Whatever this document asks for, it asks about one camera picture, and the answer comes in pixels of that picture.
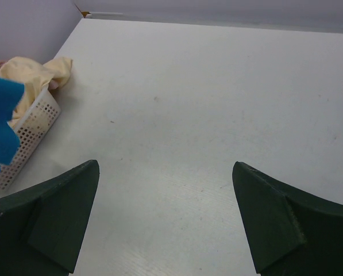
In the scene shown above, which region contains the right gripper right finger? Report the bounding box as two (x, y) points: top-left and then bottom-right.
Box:
(232, 162), (343, 275)

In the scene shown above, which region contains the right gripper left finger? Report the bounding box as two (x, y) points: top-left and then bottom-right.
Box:
(0, 160), (100, 275)

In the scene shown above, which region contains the bright blue t shirt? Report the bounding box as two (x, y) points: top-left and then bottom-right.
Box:
(0, 78), (24, 165)

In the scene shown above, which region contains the pale yellow t shirt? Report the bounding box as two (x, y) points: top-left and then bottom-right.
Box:
(0, 56), (73, 128)

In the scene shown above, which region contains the white perforated plastic basket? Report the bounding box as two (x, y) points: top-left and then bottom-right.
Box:
(0, 86), (61, 193)

